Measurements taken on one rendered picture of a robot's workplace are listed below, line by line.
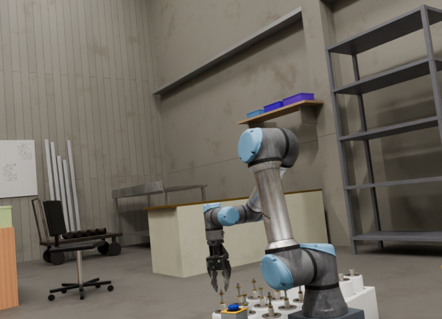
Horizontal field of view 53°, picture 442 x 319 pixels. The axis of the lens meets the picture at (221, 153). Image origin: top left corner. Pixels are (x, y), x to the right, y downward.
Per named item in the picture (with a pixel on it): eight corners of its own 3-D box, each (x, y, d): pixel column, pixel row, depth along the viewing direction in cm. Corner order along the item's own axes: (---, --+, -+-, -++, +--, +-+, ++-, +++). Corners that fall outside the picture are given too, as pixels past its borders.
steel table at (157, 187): (154, 242, 873) (149, 187, 884) (213, 245, 704) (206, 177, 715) (116, 248, 827) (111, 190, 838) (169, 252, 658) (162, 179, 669)
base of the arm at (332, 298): (358, 310, 148) (353, 279, 149) (326, 321, 139) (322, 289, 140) (323, 304, 160) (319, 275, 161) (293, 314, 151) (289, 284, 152)
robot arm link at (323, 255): (346, 280, 148) (341, 239, 150) (316, 288, 142) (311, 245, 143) (322, 277, 159) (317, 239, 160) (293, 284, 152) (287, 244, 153)
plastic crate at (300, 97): (316, 102, 554) (314, 93, 555) (302, 101, 540) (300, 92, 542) (296, 108, 583) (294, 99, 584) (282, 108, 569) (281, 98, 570)
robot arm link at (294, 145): (301, 120, 163) (252, 206, 193) (277, 120, 158) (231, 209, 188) (318, 142, 156) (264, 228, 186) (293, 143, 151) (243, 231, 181)
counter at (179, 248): (329, 245, 546) (321, 188, 553) (178, 278, 423) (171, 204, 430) (292, 244, 599) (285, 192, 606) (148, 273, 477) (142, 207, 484)
